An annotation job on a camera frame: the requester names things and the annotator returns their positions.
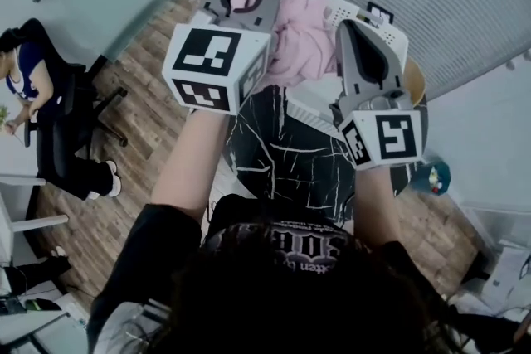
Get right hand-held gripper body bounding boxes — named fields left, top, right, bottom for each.
left=330, top=87, right=429, bottom=172

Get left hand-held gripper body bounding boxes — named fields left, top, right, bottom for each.
left=161, top=10, right=273, bottom=115

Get white plastic laundry basket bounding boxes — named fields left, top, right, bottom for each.
left=285, top=0, right=410, bottom=134

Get pink laundry garment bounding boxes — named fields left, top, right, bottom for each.
left=230, top=0, right=339, bottom=89

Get person's left forearm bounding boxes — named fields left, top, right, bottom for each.
left=150, top=107, right=231, bottom=221

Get person's right forearm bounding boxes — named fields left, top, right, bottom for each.
left=352, top=164, right=402, bottom=250

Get round wooden stool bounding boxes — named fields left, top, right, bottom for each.
left=403, top=56, right=428, bottom=109

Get black framed tag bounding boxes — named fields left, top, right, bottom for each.
left=367, top=2, right=395, bottom=26

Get teal pouch with colourful toys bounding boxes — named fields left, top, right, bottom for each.
left=414, top=160, right=453, bottom=196

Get black marble round table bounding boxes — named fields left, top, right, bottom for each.
left=223, top=85, right=431, bottom=221

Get black office chair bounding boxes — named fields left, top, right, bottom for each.
left=22, top=17, right=129, bottom=180

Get white cardboard boxes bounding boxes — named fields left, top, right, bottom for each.
left=480, top=238, right=531, bottom=314

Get person's black printed t-shirt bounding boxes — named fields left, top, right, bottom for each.
left=85, top=193, right=461, bottom=354

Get white desk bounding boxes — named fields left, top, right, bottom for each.
left=0, top=111, right=70, bottom=262

